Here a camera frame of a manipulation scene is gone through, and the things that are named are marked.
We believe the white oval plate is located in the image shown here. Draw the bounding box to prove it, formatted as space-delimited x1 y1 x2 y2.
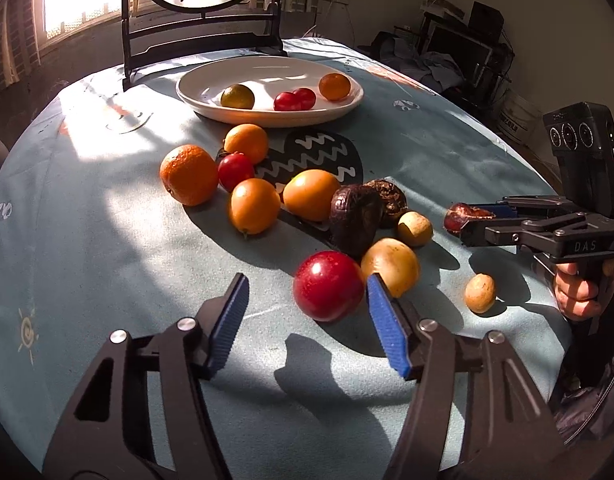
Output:
175 56 364 128

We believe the large bumpy mandarin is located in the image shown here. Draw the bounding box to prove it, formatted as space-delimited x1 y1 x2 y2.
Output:
159 144 220 207

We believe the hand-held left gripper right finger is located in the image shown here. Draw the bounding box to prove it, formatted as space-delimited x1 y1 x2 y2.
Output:
366 273 568 480

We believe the black monitor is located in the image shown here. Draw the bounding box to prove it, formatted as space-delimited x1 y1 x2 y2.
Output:
426 24 494 78

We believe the yellow round fruit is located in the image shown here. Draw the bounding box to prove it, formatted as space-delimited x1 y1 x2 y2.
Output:
361 237 421 299

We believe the dark wrinkled passion fruit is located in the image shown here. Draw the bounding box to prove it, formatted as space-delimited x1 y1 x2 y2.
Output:
364 179 408 229
329 184 384 258

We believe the person's right hand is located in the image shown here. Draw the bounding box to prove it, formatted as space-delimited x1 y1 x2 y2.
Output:
553 259 614 322

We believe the red dried date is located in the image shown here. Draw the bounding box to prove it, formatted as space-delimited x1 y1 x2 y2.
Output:
444 202 496 235

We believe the smooth orange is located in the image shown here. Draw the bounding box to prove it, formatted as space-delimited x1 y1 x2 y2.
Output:
283 169 342 222
229 178 282 235
224 124 270 165

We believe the small tan longan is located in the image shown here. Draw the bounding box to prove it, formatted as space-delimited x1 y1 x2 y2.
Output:
397 211 434 248
464 273 497 315

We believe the white plastic bucket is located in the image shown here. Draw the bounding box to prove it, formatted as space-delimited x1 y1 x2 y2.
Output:
496 89 544 147

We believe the green yellow citrus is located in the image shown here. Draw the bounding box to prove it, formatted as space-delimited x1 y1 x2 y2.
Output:
220 84 256 110

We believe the shiny red plum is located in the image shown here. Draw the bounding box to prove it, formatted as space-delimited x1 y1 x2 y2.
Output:
293 251 366 323

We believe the small orange kumquat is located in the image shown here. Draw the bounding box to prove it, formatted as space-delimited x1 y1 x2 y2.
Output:
319 73 351 101

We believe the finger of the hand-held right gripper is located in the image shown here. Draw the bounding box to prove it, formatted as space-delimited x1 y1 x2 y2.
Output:
487 195 578 219
461 212 612 257

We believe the pile of clothes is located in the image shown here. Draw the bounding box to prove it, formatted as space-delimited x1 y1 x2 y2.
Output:
372 32 465 93

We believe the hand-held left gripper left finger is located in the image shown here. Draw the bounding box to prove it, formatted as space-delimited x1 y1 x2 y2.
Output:
42 273 250 480

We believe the light blue printed tablecloth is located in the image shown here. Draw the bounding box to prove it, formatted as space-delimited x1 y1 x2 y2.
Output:
0 37 580 480

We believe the person's dark jacket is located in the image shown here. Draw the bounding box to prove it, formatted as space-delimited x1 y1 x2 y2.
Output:
549 332 614 448

